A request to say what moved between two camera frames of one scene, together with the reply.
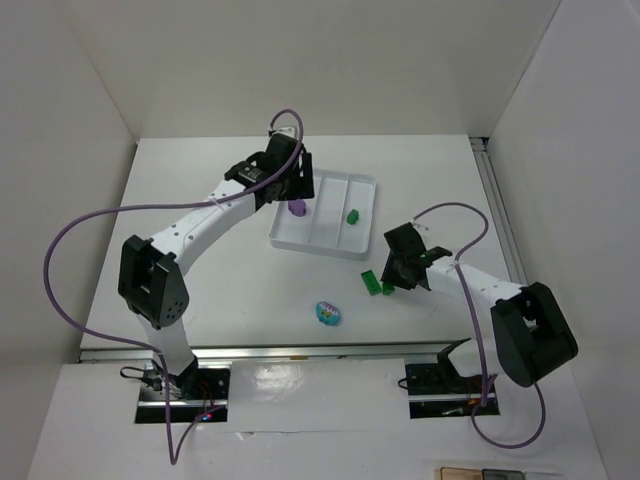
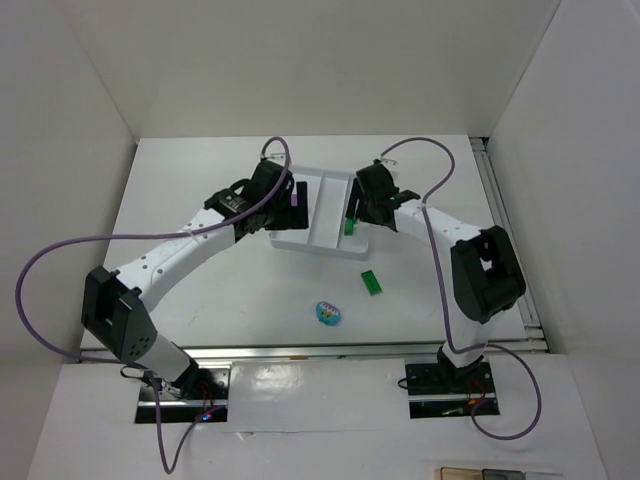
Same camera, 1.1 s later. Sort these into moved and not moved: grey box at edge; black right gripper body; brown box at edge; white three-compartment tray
Moved: black right gripper body
Not moved: white three-compartment tray; grey box at edge; brown box at edge
